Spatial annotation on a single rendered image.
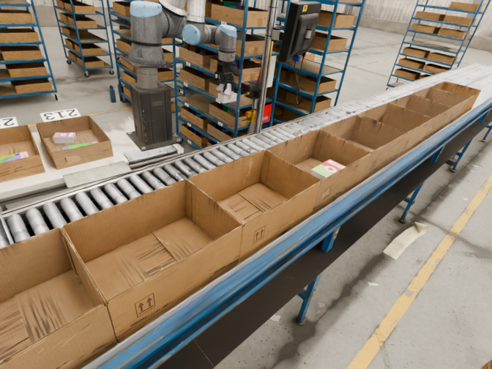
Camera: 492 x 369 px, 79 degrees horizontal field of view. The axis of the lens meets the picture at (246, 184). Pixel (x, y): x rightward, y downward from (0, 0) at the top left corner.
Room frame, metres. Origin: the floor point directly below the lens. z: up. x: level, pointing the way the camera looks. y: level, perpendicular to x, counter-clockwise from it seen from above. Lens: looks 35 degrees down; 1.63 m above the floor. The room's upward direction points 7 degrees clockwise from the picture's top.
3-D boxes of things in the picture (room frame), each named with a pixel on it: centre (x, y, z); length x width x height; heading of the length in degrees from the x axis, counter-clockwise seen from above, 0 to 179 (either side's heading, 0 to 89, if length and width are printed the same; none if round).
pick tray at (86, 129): (1.43, 0.98, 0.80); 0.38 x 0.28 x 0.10; 43
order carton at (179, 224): (0.59, 0.23, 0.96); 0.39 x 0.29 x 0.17; 137
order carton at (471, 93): (2.59, -1.64, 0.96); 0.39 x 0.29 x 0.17; 138
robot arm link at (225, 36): (1.72, 0.19, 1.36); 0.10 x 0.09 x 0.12; 73
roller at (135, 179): (1.07, 0.40, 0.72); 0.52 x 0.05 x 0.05; 47
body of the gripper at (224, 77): (1.72, 0.19, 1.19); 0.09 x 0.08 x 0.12; 137
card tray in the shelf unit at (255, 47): (2.65, 0.19, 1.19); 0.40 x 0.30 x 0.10; 47
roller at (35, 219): (0.74, 0.71, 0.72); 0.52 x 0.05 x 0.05; 47
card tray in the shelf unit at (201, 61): (2.97, 0.54, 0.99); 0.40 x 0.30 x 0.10; 45
